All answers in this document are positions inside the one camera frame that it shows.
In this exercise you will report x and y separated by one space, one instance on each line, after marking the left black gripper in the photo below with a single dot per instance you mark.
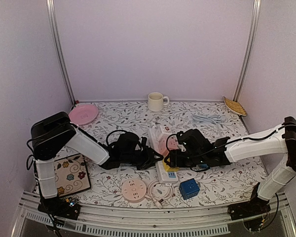
148 158

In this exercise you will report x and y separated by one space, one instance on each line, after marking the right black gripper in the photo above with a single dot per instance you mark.
175 160

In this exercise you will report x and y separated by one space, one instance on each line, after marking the yellow cube adapter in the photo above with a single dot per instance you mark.
170 169

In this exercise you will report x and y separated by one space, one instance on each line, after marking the white power strip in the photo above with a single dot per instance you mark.
167 178

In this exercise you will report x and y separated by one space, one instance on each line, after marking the light pink plug adapter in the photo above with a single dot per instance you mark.
166 143

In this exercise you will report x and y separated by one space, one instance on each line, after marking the white cartoon plug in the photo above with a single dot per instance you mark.
163 130

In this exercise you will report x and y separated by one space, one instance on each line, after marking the pink round socket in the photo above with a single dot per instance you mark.
134 190

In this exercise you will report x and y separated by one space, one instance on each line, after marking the dark blue cube adapter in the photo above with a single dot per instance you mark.
189 189

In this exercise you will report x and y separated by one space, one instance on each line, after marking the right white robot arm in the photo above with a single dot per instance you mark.
197 150

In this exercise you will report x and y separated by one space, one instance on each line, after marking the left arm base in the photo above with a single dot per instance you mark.
65 208

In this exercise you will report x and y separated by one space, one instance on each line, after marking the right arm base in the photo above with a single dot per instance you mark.
251 208

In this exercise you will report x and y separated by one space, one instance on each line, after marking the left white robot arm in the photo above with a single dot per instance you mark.
52 134

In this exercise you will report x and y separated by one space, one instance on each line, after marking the cream mug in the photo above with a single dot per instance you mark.
156 101

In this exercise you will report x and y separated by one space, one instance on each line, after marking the floral square coaster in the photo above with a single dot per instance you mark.
71 175

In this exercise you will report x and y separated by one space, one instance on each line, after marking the pink plate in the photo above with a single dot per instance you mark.
83 114

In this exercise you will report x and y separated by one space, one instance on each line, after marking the yellow leaf dish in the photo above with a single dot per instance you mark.
235 107

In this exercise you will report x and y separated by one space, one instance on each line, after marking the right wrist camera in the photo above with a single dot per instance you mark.
182 137

